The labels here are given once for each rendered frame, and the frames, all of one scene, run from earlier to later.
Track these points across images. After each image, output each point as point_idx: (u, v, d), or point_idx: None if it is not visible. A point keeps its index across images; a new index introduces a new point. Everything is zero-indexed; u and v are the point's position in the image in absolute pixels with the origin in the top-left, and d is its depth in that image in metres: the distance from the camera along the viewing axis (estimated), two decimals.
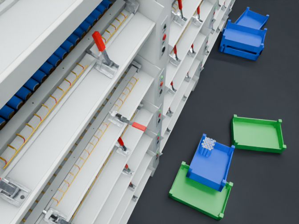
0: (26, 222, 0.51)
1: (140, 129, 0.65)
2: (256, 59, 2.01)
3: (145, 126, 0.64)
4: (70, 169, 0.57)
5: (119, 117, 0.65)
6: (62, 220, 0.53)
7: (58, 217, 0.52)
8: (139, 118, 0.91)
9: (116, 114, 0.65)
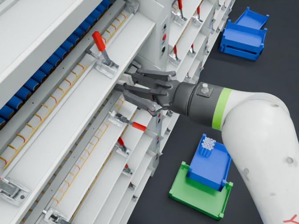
0: (26, 222, 0.51)
1: (140, 129, 0.65)
2: (256, 59, 2.01)
3: (145, 126, 0.64)
4: (70, 169, 0.57)
5: (119, 117, 0.65)
6: (62, 220, 0.53)
7: (58, 217, 0.52)
8: (139, 118, 0.91)
9: (116, 114, 0.65)
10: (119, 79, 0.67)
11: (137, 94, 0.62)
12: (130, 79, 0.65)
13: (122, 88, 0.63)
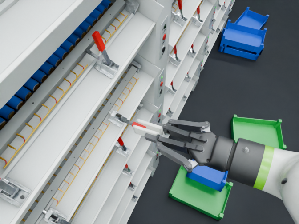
0: (26, 222, 0.51)
1: None
2: (256, 59, 2.01)
3: (145, 126, 0.64)
4: (70, 169, 0.57)
5: (119, 117, 0.65)
6: (62, 220, 0.53)
7: (58, 217, 0.52)
8: (139, 118, 0.91)
9: (116, 114, 0.65)
10: (147, 130, 0.63)
11: (178, 130, 0.62)
12: (159, 136, 0.63)
13: None
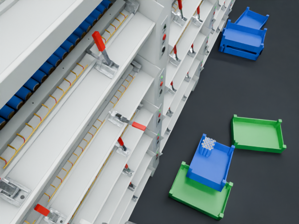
0: None
1: (140, 129, 0.65)
2: (256, 59, 2.01)
3: (145, 126, 0.64)
4: (62, 165, 0.57)
5: (119, 117, 0.65)
6: (53, 215, 0.52)
7: (52, 214, 0.53)
8: (139, 118, 0.91)
9: (116, 114, 0.65)
10: None
11: None
12: None
13: None
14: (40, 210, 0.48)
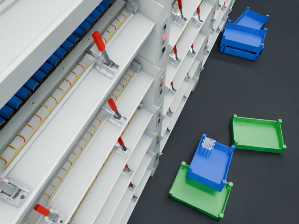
0: None
1: (112, 104, 0.61)
2: (256, 59, 2.01)
3: (110, 98, 0.61)
4: (62, 165, 0.57)
5: None
6: (53, 215, 0.52)
7: (52, 214, 0.53)
8: (139, 118, 0.91)
9: (110, 111, 0.66)
10: None
11: None
12: None
13: None
14: (40, 210, 0.48)
